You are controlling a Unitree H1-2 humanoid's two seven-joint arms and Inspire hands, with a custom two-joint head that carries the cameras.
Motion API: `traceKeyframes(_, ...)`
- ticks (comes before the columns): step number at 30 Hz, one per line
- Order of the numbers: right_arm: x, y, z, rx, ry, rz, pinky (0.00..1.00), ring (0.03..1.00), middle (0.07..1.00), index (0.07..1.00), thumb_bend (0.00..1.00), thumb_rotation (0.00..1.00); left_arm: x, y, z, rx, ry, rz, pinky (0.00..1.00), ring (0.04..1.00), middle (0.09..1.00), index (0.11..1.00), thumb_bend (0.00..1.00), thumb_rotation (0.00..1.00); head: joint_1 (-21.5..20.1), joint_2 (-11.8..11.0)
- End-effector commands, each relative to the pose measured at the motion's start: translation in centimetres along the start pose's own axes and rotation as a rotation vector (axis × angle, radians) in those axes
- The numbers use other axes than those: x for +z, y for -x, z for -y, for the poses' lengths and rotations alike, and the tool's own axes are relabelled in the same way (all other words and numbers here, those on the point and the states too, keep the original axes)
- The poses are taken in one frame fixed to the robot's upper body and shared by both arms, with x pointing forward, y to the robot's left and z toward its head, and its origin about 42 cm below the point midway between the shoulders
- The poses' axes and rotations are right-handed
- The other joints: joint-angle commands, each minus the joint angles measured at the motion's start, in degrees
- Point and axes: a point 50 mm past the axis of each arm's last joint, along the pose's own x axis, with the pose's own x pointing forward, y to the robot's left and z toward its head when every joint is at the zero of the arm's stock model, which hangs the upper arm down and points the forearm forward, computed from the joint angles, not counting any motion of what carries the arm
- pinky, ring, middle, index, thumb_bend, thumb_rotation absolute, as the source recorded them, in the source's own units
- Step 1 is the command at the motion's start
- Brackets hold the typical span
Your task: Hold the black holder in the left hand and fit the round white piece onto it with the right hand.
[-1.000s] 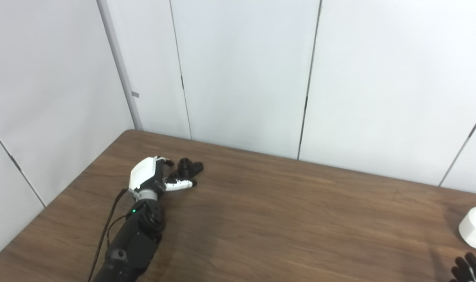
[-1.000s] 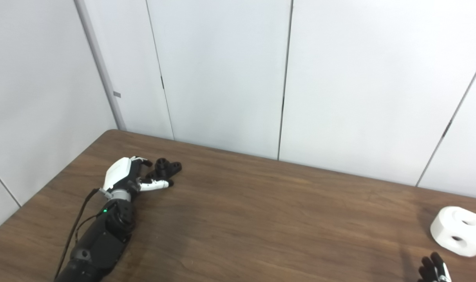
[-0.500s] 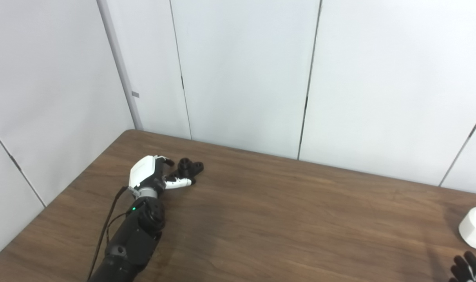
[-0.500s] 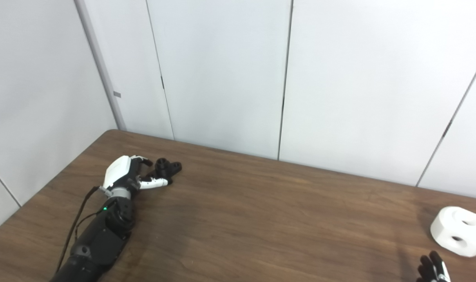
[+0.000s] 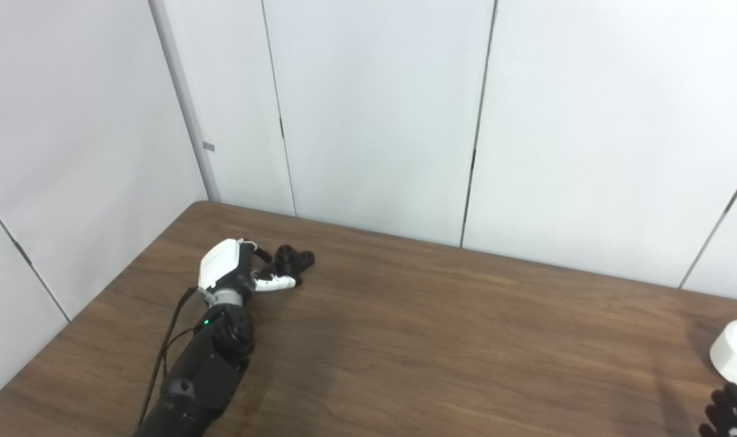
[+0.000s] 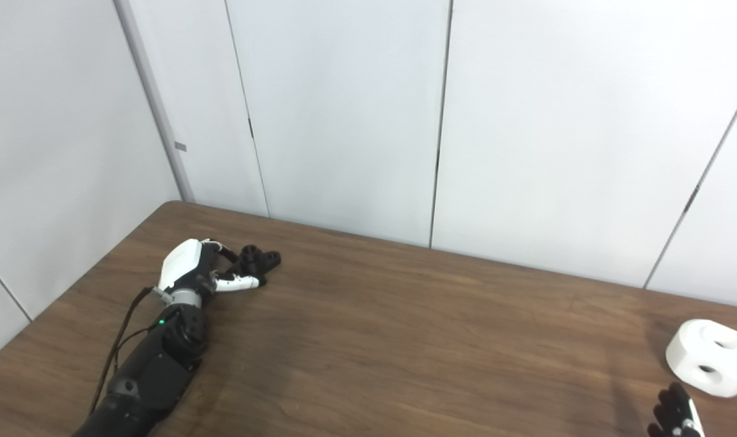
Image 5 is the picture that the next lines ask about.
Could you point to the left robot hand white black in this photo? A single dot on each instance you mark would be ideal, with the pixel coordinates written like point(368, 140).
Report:
point(219, 264)

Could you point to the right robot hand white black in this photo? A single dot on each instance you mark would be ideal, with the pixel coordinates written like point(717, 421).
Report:
point(732, 416)

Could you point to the black plastic holder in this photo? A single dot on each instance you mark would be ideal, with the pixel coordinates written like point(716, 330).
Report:
point(292, 262)

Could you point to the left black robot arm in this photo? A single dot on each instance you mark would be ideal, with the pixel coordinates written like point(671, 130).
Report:
point(207, 370)

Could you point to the grey wall corner post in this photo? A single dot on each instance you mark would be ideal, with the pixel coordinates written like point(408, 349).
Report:
point(183, 103)

